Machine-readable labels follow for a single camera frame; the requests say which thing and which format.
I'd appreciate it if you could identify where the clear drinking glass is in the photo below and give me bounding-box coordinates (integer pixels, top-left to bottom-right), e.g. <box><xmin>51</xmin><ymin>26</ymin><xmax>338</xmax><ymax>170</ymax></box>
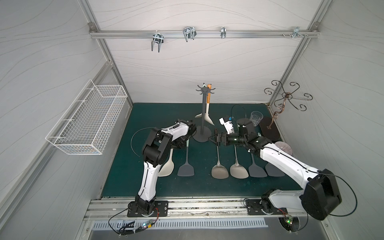
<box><xmin>250</xmin><ymin>111</ymin><xmax>264</xmax><ymax>127</ymax></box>

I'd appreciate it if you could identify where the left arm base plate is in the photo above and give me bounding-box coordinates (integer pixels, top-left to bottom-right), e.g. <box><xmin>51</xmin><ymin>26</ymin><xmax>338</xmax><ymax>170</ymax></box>
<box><xmin>127</xmin><ymin>201</ymin><xmax>169</xmax><ymax>218</ymax></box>

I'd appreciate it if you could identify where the steel turner wood handle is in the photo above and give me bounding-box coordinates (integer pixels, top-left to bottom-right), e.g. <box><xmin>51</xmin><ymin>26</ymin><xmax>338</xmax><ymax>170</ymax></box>
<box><xmin>211</xmin><ymin>129</ymin><xmax>229</xmax><ymax>180</ymax></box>

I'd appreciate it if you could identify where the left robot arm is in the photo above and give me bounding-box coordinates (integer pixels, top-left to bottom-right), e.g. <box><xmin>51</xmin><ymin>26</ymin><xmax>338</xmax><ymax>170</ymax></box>
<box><xmin>135</xmin><ymin>120</ymin><xmax>197</xmax><ymax>215</ymax></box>

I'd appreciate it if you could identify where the aluminium top rail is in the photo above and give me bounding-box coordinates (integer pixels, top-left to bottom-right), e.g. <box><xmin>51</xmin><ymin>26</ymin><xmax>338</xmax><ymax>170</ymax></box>
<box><xmin>90</xmin><ymin>28</ymin><xmax>321</xmax><ymax>39</ymax></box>

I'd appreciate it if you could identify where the metal hook left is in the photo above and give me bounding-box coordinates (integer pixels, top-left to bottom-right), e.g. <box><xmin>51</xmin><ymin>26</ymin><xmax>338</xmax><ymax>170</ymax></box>
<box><xmin>151</xmin><ymin>33</ymin><xmax>164</xmax><ymax>53</ymax></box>

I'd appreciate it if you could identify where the green mat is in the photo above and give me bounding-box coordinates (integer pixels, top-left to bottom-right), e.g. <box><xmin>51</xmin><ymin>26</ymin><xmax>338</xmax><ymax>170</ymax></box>
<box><xmin>102</xmin><ymin>103</ymin><xmax>300</xmax><ymax>198</ymax></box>

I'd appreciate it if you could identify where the metal hook middle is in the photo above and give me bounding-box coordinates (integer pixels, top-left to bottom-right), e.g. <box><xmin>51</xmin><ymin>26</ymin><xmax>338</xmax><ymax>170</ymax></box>
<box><xmin>183</xmin><ymin>27</ymin><xmax>197</xmax><ymax>42</ymax></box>

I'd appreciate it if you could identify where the metal hook small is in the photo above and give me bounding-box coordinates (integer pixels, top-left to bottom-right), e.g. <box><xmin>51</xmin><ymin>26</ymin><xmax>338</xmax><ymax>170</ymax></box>
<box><xmin>221</xmin><ymin>27</ymin><xmax>227</xmax><ymax>39</ymax></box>

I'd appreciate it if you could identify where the copper mug tree stand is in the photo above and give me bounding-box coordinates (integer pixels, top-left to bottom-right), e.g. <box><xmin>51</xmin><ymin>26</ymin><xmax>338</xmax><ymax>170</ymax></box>
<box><xmin>259</xmin><ymin>80</ymin><xmax>313</xmax><ymax>142</ymax></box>

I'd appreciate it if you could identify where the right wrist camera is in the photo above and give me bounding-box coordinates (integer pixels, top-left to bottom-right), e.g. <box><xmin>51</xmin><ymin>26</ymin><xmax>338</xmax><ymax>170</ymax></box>
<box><xmin>219</xmin><ymin>116</ymin><xmax>235</xmax><ymax>135</ymax></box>

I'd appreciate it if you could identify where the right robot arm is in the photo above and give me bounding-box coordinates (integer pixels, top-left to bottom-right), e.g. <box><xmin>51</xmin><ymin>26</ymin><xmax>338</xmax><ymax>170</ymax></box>
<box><xmin>214</xmin><ymin>116</ymin><xmax>342</xmax><ymax>221</ymax></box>

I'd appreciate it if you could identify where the white wire basket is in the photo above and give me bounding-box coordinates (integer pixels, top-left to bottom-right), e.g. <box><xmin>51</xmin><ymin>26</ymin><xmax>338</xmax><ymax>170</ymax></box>
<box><xmin>45</xmin><ymin>80</ymin><xmax>128</xmax><ymax>155</ymax></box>

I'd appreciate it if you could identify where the striped ceramic bowl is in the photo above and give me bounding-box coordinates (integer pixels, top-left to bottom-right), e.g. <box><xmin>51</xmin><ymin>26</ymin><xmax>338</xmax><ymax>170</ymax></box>
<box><xmin>275</xmin><ymin>141</ymin><xmax>293</xmax><ymax>156</ymax></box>

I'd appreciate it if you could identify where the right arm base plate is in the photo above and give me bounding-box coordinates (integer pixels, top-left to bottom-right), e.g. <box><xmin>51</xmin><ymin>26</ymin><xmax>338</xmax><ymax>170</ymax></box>
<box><xmin>243</xmin><ymin>198</ymin><xmax>288</xmax><ymax>216</ymax></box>

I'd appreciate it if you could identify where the grey spatula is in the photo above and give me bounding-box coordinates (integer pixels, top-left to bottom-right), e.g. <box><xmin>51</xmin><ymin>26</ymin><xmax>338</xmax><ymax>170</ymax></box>
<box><xmin>177</xmin><ymin>140</ymin><xmax>195</xmax><ymax>177</ymax></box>

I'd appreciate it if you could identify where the white vent strip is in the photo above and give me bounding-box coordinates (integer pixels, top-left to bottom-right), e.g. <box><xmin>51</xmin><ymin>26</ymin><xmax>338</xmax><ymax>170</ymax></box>
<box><xmin>92</xmin><ymin>218</ymin><xmax>268</xmax><ymax>231</ymax></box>

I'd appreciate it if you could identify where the grey utensil rack stand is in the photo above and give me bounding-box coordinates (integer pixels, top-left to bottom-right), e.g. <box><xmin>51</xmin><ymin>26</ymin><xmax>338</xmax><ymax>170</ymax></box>
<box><xmin>193</xmin><ymin>84</ymin><xmax>213</xmax><ymax>143</ymax></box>

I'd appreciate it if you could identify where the aluminium rail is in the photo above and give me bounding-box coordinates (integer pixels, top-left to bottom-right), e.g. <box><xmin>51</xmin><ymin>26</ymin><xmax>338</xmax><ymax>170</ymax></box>
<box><xmin>84</xmin><ymin>197</ymin><xmax>308</xmax><ymax>221</ymax></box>
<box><xmin>90</xmin><ymin>28</ymin><xmax>321</xmax><ymax>39</ymax></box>

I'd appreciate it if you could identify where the white spoon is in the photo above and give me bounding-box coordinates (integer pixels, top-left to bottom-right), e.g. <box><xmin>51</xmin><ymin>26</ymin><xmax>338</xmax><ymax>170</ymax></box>
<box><xmin>204</xmin><ymin>93</ymin><xmax>215</xmax><ymax>126</ymax></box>
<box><xmin>159</xmin><ymin>149</ymin><xmax>175</xmax><ymax>177</ymax></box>

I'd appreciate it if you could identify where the aluminium front rail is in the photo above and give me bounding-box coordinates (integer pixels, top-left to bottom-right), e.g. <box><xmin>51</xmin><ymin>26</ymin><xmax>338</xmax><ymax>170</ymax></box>
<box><xmin>84</xmin><ymin>197</ymin><xmax>308</xmax><ymax>221</ymax></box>

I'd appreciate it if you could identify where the metal hook right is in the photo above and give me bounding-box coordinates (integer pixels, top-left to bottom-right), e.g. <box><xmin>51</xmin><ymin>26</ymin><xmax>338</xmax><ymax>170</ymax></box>
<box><xmin>282</xmin><ymin>27</ymin><xmax>309</xmax><ymax>39</ymax></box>

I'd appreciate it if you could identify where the grey spatula mint handle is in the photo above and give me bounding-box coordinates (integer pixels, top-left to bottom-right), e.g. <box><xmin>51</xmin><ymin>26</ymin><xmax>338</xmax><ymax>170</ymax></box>
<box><xmin>249</xmin><ymin>154</ymin><xmax>268</xmax><ymax>178</ymax></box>
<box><xmin>265</xmin><ymin>163</ymin><xmax>285</xmax><ymax>178</ymax></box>

